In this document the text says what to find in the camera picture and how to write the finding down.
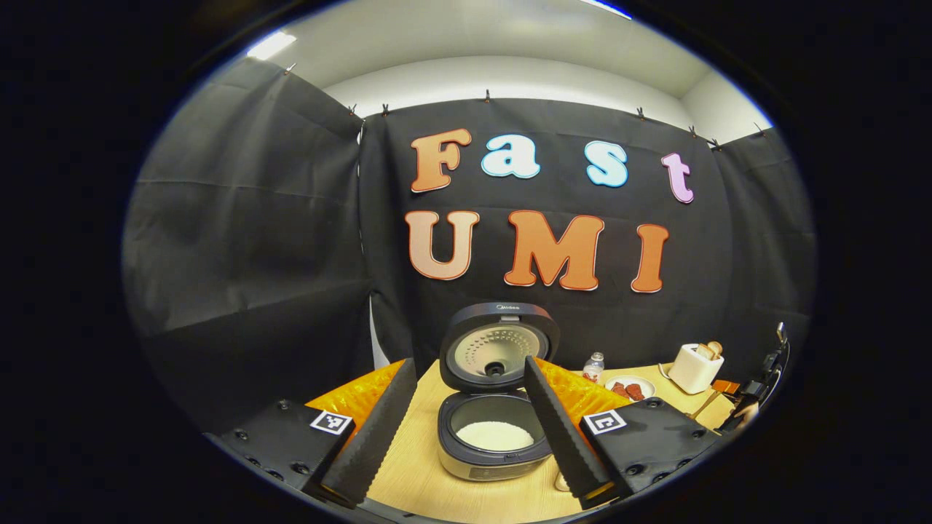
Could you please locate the black and beige rice cooker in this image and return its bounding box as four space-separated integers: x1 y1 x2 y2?
437 303 561 481

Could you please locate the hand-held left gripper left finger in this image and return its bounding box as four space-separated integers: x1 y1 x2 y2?
208 357 419 509

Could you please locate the ceiling light panel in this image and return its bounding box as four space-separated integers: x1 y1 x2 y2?
246 31 298 61

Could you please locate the white round plate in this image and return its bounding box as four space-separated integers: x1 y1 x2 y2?
604 376 656 402

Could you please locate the wooden spoon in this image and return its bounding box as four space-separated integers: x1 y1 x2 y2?
688 392 722 421

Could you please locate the white toaster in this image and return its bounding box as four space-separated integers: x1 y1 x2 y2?
667 343 725 394

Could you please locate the white rice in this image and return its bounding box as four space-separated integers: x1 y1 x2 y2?
457 421 534 452

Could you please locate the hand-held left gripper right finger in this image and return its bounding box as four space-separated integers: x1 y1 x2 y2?
521 356 725 511

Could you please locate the black backdrop cloth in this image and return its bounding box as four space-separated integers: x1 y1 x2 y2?
122 57 816 437

